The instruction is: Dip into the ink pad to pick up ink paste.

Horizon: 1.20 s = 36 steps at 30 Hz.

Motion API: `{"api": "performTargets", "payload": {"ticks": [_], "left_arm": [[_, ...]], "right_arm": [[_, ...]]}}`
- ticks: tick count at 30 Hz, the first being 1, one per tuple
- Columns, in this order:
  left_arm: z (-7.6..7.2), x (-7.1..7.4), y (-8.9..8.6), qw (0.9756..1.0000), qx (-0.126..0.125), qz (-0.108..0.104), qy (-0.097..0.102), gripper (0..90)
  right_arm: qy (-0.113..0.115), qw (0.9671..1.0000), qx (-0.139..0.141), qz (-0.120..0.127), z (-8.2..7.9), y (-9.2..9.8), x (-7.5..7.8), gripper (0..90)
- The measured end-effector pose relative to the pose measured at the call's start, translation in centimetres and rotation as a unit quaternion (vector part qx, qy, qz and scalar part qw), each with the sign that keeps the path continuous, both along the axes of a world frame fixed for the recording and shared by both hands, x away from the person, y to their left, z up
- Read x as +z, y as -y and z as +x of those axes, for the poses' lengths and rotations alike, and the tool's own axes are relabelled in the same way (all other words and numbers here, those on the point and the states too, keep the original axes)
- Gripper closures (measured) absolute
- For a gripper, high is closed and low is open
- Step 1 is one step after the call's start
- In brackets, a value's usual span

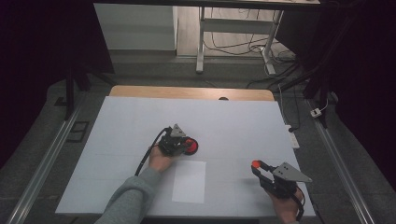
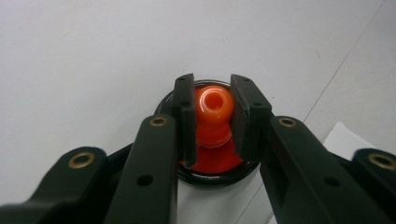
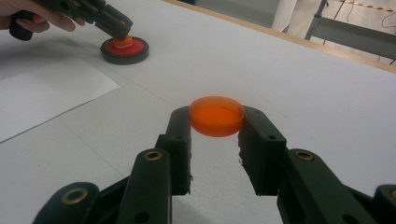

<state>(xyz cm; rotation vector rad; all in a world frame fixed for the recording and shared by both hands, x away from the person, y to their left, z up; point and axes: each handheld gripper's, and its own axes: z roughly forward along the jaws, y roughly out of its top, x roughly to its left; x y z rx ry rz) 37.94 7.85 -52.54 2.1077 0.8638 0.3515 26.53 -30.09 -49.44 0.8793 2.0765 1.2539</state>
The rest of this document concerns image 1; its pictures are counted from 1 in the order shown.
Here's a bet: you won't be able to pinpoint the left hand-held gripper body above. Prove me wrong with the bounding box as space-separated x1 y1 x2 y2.
158 123 188 157

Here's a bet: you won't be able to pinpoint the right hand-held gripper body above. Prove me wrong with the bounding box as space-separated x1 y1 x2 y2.
261 161 313 199

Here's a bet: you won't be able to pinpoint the round red ink pad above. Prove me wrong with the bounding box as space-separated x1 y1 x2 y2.
185 137 199 156

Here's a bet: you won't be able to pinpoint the person's left hand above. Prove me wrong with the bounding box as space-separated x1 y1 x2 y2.
148 145 176 174

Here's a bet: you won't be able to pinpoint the person's right hand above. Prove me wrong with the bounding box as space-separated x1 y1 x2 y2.
269 186 304 223

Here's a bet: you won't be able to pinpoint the large white board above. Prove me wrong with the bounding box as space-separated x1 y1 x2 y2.
55 95 317 217

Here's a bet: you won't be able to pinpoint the white paper sheet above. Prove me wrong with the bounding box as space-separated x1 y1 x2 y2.
171 160 207 204

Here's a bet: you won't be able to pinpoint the white power strip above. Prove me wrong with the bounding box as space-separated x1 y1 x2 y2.
284 124 301 149

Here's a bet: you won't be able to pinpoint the wooden table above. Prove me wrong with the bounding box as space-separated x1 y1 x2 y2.
108 85 276 102

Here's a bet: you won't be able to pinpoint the black metal stand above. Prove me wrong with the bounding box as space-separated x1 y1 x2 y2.
64 59 118 121
274 55 339 129

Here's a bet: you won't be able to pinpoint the white cabinet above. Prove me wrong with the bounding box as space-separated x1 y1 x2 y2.
94 3 178 51

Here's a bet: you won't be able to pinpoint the left hand-held gripper black cable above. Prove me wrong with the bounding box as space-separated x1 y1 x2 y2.
134 126 172 177

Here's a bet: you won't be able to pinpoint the hand-held gripper black cable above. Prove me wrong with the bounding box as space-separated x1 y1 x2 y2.
293 185 306 222
134 126 172 177

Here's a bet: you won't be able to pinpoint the right hand-held gripper black cable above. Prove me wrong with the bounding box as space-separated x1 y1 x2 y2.
293 185 306 222

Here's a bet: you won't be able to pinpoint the aluminium floor rail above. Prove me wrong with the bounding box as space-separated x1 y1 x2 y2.
6 102 85 224
306 99 376 224

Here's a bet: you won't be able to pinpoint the black floor cables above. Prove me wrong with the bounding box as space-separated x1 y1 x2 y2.
204 7 297 90

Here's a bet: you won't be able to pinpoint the white desk frame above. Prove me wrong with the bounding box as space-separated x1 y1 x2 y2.
92 0 321 76

